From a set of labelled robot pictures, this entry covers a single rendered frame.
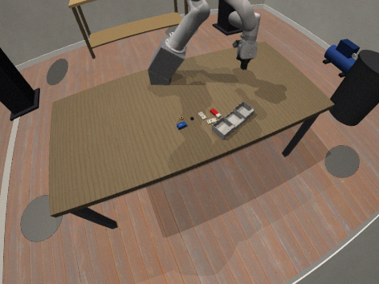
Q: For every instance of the cream domino tile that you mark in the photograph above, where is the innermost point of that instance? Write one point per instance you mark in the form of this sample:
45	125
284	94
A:
202	115
211	121

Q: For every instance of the blue battery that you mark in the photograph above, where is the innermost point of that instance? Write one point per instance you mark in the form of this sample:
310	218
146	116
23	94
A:
181	125

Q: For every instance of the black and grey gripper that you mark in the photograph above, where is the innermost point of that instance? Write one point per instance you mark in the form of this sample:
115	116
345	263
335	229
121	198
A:
246	51

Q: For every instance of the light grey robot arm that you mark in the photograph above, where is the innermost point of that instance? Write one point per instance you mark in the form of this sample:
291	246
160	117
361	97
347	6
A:
200	11

